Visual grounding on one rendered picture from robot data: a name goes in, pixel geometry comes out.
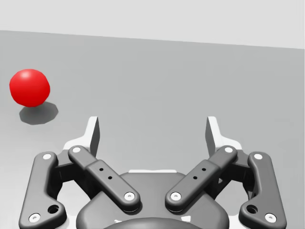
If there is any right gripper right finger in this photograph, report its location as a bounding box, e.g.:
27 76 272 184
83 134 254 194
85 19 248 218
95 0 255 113
164 116 287 229

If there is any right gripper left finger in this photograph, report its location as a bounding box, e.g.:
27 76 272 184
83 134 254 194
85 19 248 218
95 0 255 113
19 116 142 229

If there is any red ball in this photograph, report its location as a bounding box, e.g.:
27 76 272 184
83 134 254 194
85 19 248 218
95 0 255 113
9 69 51 108

